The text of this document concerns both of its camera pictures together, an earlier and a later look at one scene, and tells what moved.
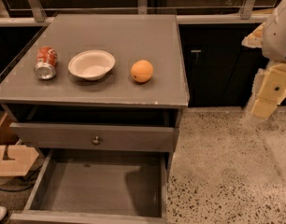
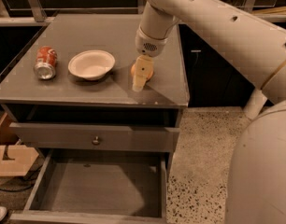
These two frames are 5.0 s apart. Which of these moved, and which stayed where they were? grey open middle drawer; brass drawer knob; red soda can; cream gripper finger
Moved: cream gripper finger
Stayed: grey open middle drawer; red soda can; brass drawer knob
